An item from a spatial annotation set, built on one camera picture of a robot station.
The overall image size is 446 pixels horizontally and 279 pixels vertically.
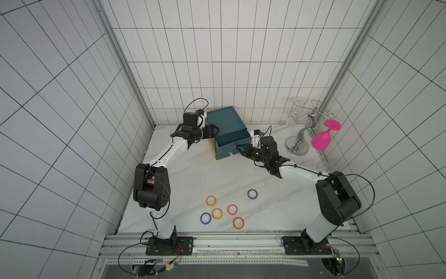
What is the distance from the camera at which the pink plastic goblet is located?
82cm

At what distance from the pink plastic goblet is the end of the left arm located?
1.80ft

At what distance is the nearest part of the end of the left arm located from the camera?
67 centimetres

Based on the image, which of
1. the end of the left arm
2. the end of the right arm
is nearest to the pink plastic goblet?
the end of the right arm

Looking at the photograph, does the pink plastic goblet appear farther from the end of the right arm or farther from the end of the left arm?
the end of the left arm
